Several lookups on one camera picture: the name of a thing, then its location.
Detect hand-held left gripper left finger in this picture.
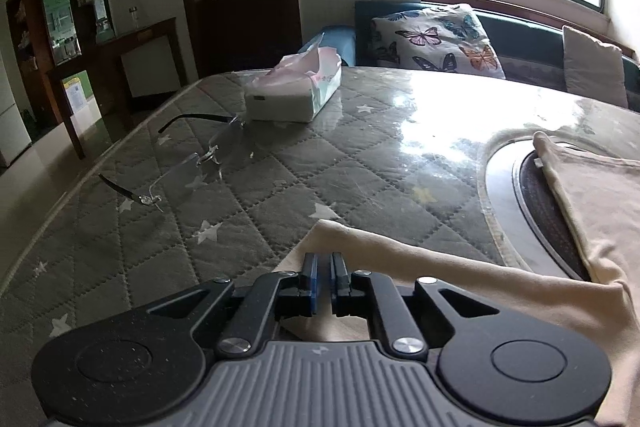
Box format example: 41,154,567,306
149,252,319,357

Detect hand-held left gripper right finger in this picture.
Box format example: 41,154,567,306
330,252,502,358

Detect beige garment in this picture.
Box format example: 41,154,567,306
272,131,640,427

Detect rimless eyeglasses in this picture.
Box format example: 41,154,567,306
98,113,246,212

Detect pink tissue pack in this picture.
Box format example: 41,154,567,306
244,47,343,124

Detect round black built-in cooker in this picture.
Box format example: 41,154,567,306
482,137,596,283

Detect light blue armrest cloth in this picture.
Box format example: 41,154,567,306
302,25,357,68

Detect butterfly print pillow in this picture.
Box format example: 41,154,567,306
371,3,507,80

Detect dark wooden side table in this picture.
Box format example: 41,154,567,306
45,18,178,160

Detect teal sofa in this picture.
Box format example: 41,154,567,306
300,1,640,112

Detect plain grey pillow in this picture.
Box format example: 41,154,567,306
562,25,630,109

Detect white refrigerator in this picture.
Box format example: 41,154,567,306
0,47,32,168

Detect dark wooden shelf cabinet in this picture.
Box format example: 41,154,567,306
6,0,116,132

